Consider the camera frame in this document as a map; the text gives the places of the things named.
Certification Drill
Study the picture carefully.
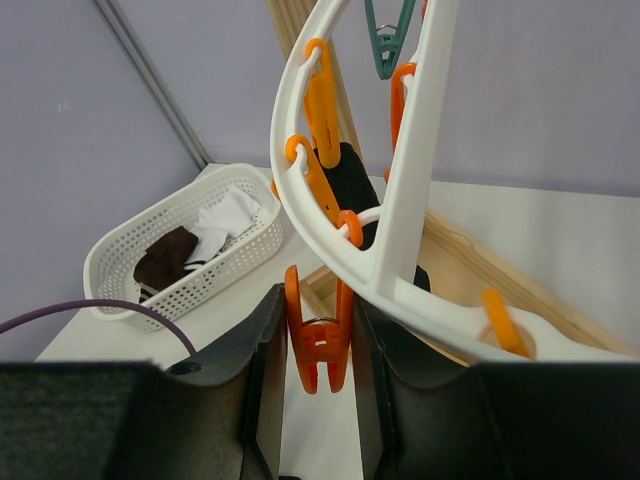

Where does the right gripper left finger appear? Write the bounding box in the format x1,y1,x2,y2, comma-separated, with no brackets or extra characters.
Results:
1,284,287,479

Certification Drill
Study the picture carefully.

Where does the white perforated plastic basket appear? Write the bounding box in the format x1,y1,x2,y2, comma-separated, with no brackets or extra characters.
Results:
83,164,283,321

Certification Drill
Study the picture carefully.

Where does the brown sock with stripes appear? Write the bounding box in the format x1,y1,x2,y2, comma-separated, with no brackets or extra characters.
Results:
133,226,199,303

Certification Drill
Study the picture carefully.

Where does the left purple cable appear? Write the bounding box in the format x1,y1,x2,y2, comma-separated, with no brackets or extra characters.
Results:
0,298,197,359

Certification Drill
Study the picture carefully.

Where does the black sock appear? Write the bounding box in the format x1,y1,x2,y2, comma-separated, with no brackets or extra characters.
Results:
322,142,431,292

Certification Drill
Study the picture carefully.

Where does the white round clip hanger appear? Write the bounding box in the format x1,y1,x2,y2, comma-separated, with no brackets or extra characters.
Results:
270,1,639,363

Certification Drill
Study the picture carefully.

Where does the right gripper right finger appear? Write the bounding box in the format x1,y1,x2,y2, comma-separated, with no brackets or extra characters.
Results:
352,300,639,479

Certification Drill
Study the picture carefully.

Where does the wooden hanger rack frame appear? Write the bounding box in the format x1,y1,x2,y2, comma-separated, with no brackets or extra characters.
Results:
264,0,640,361

